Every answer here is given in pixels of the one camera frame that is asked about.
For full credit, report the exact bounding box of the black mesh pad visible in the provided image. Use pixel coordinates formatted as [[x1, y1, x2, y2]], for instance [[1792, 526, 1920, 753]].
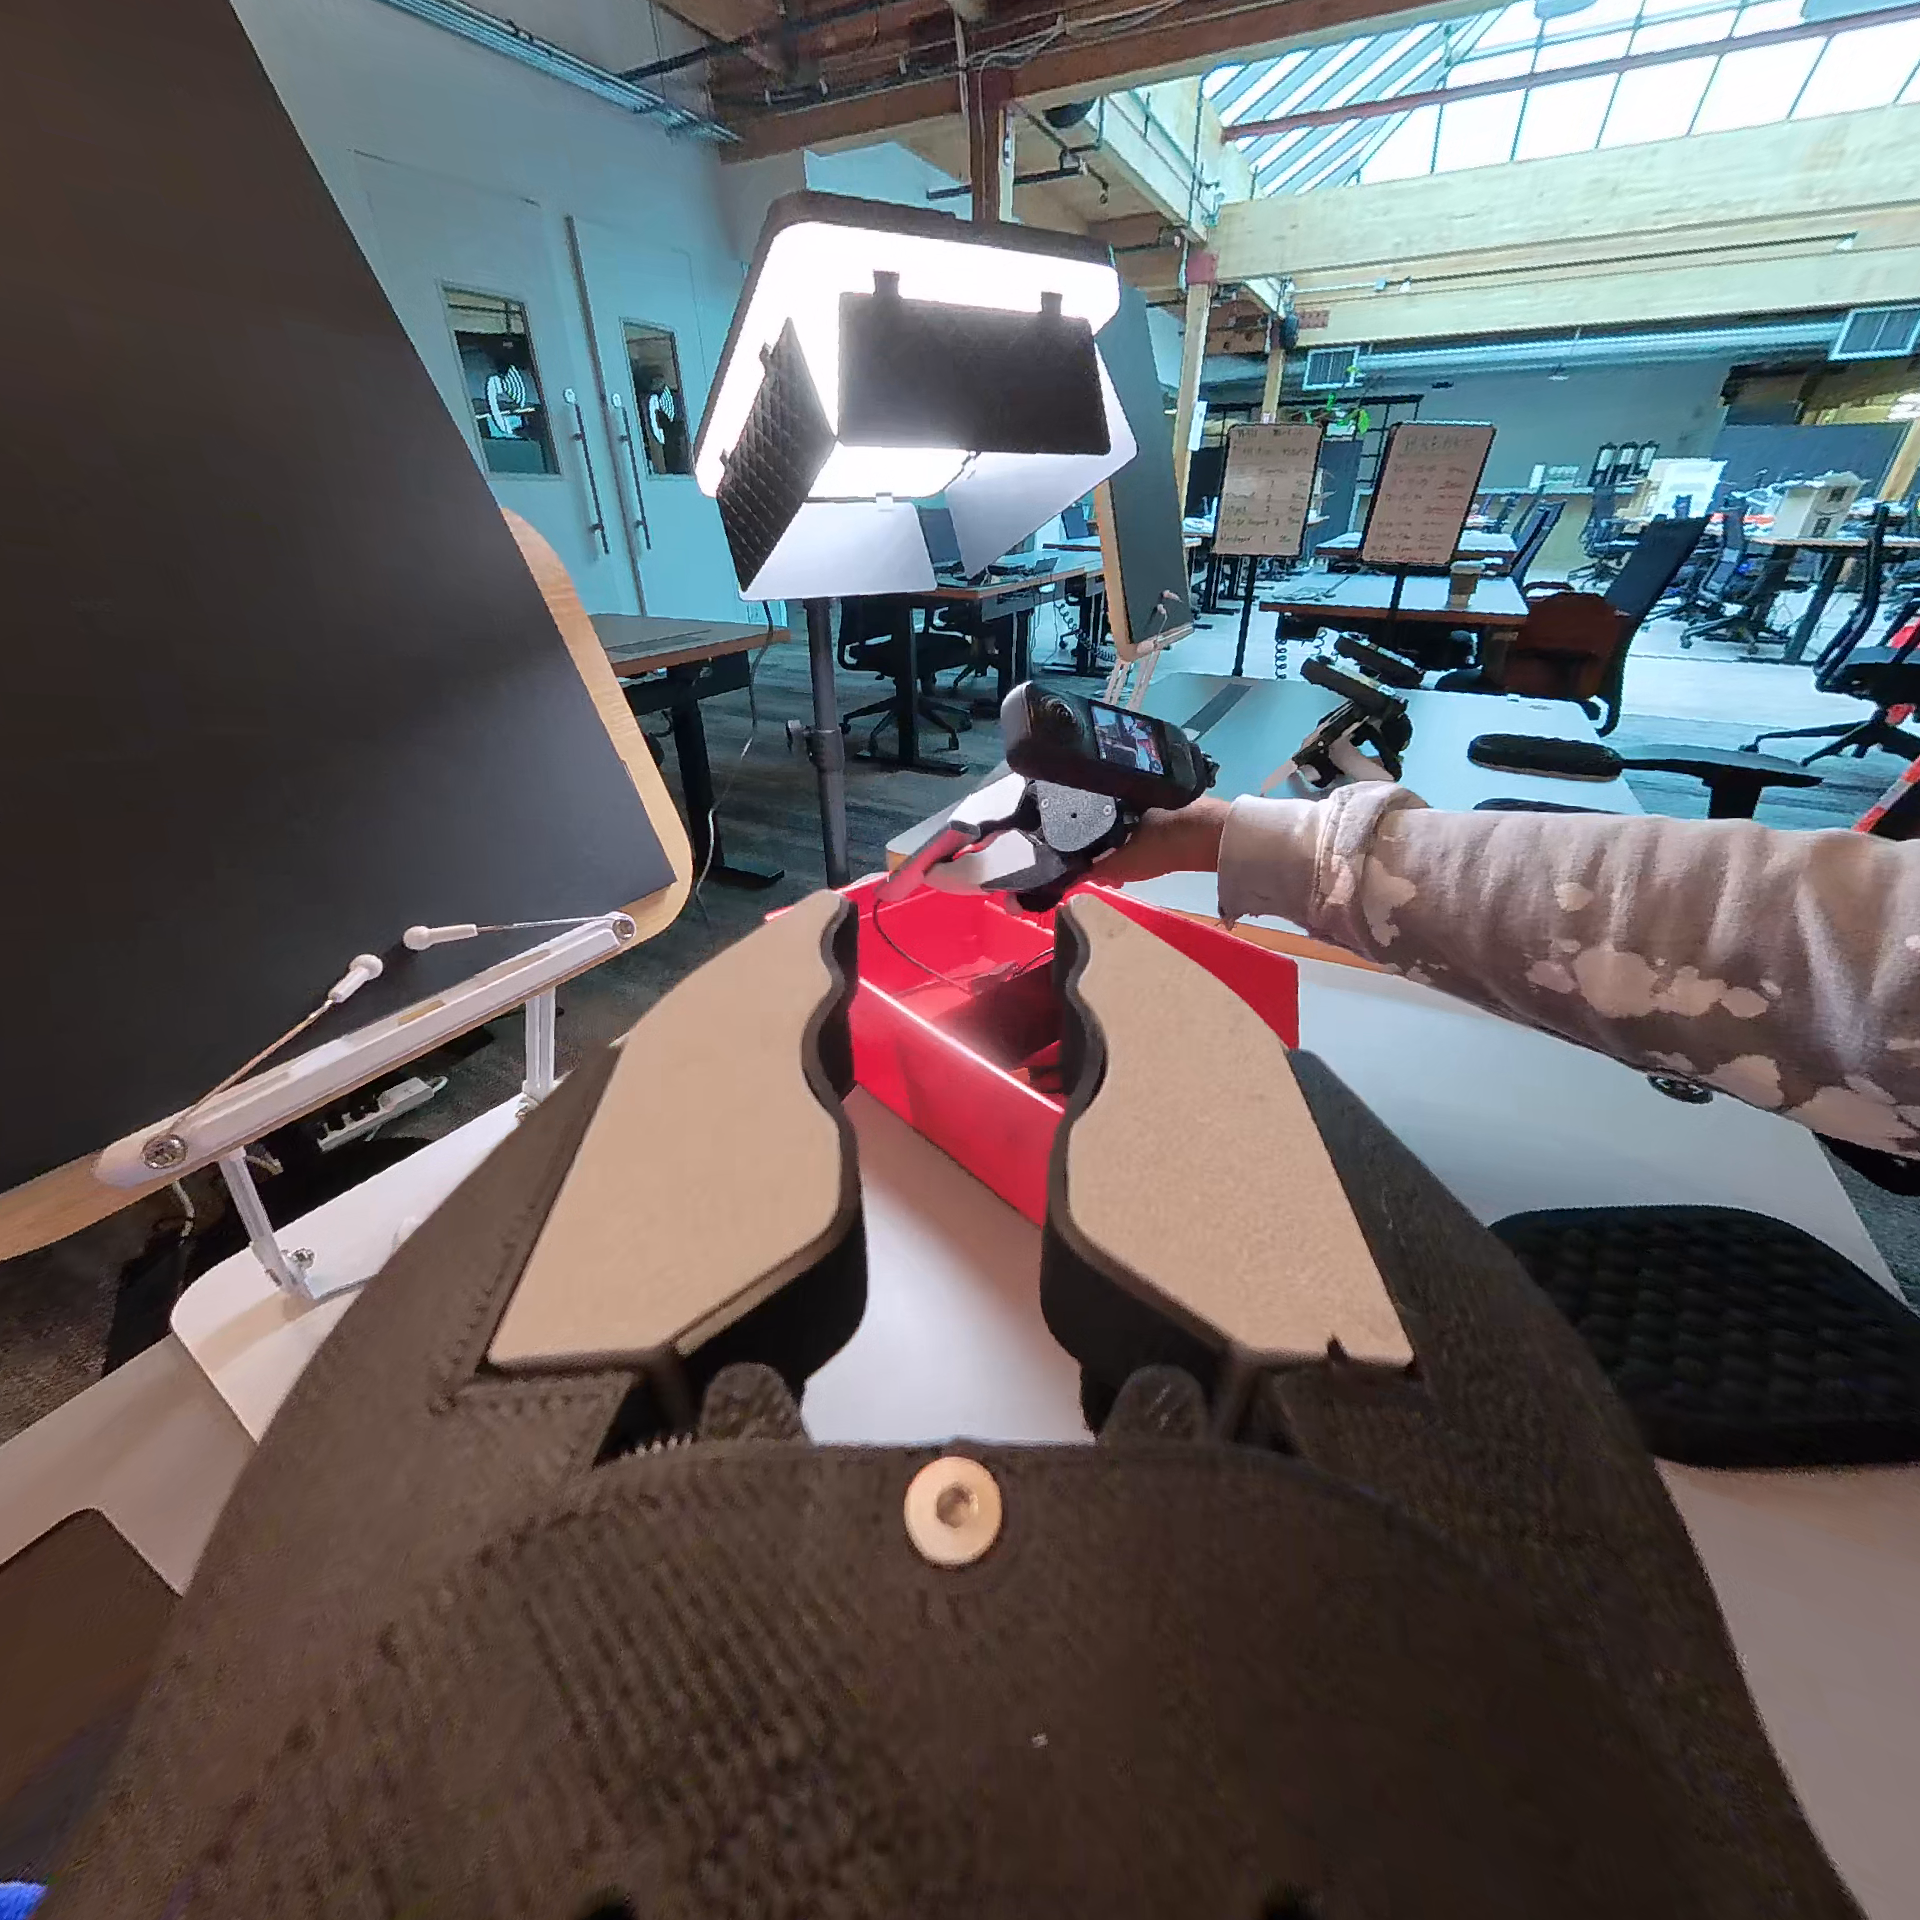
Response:
[[1488, 1206, 1920, 1475]]

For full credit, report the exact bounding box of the brown wooden chair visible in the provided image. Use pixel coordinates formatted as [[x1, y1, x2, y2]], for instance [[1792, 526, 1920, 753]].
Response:
[[1499, 588, 1641, 736]]

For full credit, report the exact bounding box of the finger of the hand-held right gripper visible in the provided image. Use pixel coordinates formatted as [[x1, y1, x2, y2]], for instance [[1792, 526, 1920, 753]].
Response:
[[880, 838, 1004, 908], [944, 814, 1052, 897]]

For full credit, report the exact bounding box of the black chair armrest pad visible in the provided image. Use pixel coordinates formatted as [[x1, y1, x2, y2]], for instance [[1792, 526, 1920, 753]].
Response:
[[1621, 746, 1826, 823], [1465, 729, 1628, 784]]

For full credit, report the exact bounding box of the grey double door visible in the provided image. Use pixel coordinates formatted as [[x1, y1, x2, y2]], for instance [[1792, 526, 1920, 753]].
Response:
[[435, 225, 706, 602]]

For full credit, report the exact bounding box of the black office chair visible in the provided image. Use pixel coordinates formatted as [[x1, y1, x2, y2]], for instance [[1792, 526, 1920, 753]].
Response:
[[835, 598, 973, 777], [1590, 515, 1714, 663], [1740, 593, 1920, 770]]

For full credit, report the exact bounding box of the cardboard box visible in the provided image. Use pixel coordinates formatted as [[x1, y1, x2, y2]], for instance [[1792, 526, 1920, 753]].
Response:
[[1768, 468, 1872, 544]]

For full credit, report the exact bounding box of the wooden office desk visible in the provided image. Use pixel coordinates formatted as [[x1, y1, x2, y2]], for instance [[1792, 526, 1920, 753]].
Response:
[[589, 610, 793, 890], [900, 546, 1113, 722]]

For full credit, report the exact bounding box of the studio light panel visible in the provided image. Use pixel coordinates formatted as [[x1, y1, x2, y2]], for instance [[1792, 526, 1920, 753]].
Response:
[[690, 190, 1145, 606]]

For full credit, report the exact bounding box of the person's right hand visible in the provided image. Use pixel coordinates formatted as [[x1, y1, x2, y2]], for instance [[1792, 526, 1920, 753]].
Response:
[[1101, 798, 1235, 890]]

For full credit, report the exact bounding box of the grey office desk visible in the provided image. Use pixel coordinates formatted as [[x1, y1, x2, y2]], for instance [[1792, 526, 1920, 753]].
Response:
[[1258, 568, 1531, 694]]

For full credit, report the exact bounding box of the white board stand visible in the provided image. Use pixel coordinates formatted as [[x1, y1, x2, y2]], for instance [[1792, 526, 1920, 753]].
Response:
[[93, 910, 641, 1306]]

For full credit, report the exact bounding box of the black light stand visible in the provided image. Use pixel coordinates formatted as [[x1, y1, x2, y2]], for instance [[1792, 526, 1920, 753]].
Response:
[[786, 598, 859, 890]]

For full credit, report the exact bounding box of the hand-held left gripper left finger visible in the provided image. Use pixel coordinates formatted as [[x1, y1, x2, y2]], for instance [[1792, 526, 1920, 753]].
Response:
[[488, 890, 873, 1378]]

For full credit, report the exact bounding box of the red plastic bin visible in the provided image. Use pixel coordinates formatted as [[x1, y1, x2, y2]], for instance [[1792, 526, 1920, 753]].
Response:
[[765, 866, 1300, 1231]]

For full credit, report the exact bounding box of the black tool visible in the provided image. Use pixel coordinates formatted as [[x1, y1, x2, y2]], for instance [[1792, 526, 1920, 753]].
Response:
[[1296, 654, 1416, 800]]

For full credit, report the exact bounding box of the whiteboard on stand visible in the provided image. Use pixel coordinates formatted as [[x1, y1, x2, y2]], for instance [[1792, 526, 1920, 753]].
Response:
[[1210, 420, 1329, 560], [1353, 420, 1499, 572]]

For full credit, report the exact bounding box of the black board with wooden edge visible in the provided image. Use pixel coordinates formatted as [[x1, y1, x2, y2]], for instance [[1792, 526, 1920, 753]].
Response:
[[1093, 287, 1204, 707], [0, 0, 694, 1264]]

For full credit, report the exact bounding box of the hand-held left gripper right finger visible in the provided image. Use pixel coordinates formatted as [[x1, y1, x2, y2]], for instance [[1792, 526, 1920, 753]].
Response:
[[1040, 894, 1417, 1374]]

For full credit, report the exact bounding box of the person's right forearm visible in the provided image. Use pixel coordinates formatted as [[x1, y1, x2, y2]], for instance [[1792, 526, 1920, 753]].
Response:
[[1218, 780, 1920, 1161]]

